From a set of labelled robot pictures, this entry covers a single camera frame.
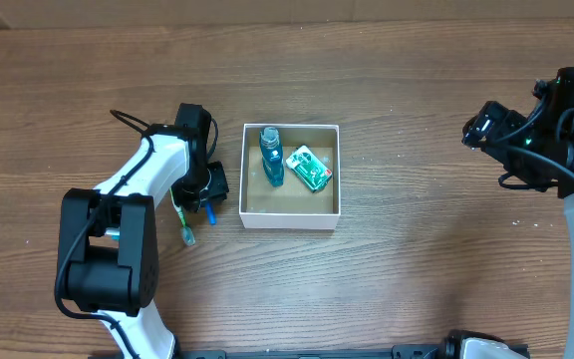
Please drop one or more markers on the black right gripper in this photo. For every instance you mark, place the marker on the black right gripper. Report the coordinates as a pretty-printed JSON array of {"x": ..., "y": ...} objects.
[{"x": 504, "y": 126}]

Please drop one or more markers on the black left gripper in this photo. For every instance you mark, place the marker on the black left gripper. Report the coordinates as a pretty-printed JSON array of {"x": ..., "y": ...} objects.
[{"x": 184, "y": 194}]

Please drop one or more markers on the blue disposable razor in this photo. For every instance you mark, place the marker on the blue disposable razor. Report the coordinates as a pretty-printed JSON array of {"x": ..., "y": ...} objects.
[{"x": 210, "y": 213}]

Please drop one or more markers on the green white toothbrush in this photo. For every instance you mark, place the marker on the green white toothbrush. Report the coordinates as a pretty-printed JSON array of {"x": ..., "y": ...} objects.
[{"x": 186, "y": 232}]

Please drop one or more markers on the blue mouthwash bottle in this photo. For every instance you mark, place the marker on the blue mouthwash bottle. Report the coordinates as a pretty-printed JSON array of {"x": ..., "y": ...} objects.
[{"x": 272, "y": 155}]

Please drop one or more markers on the green soap packet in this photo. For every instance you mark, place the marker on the green soap packet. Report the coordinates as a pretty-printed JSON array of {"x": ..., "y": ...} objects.
[{"x": 309, "y": 169}]

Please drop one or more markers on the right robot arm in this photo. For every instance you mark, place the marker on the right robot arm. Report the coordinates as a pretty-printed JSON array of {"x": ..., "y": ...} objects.
[{"x": 537, "y": 149}]

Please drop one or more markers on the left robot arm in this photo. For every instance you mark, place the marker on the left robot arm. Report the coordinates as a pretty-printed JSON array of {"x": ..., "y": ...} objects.
[{"x": 107, "y": 268}]

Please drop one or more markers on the white cardboard box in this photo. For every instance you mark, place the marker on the white cardboard box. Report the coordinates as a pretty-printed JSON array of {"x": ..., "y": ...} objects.
[{"x": 291, "y": 205}]

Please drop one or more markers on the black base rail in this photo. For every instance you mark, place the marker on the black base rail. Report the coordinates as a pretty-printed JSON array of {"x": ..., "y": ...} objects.
[{"x": 452, "y": 346}]

